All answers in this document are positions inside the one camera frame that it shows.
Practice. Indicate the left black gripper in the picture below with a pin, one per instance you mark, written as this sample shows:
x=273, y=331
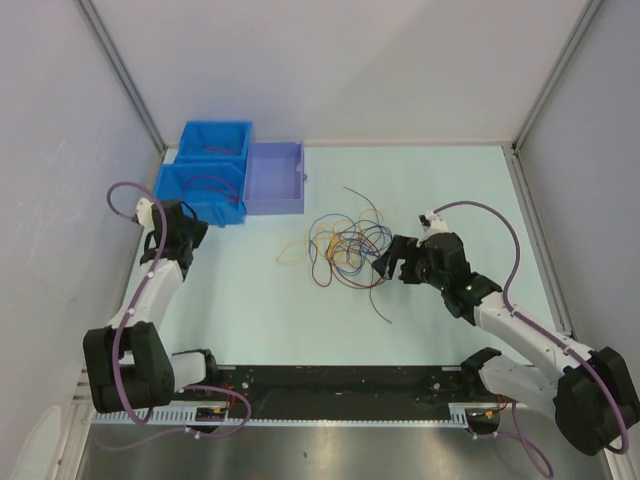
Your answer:
x=199, y=228

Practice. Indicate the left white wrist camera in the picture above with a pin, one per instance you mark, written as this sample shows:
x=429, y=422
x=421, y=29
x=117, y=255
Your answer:
x=143, y=215

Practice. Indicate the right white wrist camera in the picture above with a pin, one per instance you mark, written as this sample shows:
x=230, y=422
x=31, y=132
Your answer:
x=432, y=224

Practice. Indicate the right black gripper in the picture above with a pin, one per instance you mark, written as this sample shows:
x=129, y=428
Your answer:
x=407, y=249

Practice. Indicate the lavender plastic tray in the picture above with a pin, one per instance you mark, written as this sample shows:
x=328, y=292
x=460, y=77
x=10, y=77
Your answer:
x=275, y=179

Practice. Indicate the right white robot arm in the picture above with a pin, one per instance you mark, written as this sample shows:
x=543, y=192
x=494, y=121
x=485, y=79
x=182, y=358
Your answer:
x=589, y=394

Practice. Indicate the rear blue plastic bin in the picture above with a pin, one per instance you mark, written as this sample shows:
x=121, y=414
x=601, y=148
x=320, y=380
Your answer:
x=214, y=141

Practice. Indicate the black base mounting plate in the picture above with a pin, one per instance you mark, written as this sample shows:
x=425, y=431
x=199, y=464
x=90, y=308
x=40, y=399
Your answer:
x=355, y=393

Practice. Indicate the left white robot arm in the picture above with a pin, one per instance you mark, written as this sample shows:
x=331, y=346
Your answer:
x=128, y=356

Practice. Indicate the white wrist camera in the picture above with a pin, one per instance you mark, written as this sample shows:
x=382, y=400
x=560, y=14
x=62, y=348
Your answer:
x=143, y=215
x=432, y=224

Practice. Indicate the front blue plastic bin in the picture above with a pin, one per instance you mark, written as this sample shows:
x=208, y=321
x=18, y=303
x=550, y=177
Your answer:
x=214, y=190

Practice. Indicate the blue plastic bin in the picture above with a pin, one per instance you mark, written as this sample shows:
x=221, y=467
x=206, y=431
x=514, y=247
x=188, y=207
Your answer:
x=214, y=190
x=214, y=141

